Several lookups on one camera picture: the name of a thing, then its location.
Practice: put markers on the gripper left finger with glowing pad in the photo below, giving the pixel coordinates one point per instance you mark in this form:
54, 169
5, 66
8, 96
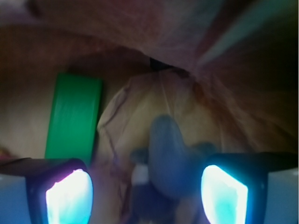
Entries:
45, 191

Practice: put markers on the brown paper bag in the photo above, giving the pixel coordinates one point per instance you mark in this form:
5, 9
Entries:
225, 70

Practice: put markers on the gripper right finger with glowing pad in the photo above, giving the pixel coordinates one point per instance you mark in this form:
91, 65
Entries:
251, 188

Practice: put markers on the green rectangular block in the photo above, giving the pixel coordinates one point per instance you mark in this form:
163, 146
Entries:
74, 116

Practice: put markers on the gray plush animal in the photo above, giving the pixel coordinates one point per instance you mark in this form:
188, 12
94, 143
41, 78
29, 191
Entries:
165, 172

